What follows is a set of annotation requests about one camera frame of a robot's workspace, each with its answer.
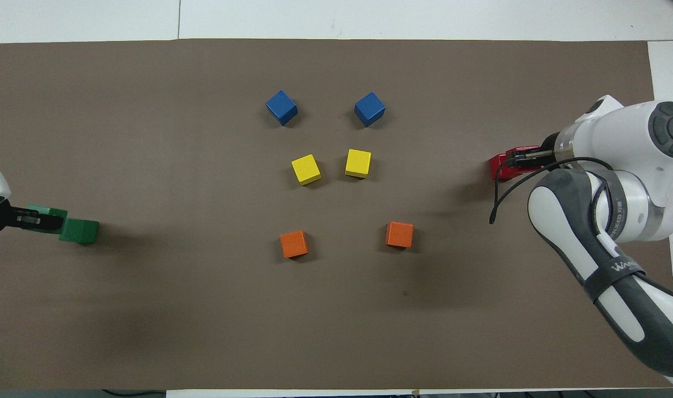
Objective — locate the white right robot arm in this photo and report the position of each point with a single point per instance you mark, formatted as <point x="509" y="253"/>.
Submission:
<point x="618" y="138"/>

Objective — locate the blue wooden block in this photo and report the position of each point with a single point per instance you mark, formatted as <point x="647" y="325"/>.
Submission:
<point x="281" y="107"/>
<point x="369" y="109"/>

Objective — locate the orange wooden block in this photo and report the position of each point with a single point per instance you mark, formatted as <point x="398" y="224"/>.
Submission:
<point x="400" y="234"/>
<point x="293" y="244"/>

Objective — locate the green wooden block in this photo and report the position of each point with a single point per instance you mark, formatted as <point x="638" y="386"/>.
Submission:
<point x="57" y="211"/>
<point x="84" y="231"/>

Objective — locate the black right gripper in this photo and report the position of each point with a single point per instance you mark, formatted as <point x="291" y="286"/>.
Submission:
<point x="546" y="155"/>

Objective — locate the yellow wooden block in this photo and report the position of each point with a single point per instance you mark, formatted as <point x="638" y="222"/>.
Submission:
<point x="358" y="163"/>
<point x="306" y="169"/>

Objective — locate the brown table mat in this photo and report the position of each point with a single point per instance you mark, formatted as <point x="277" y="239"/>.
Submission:
<point x="176" y="320"/>

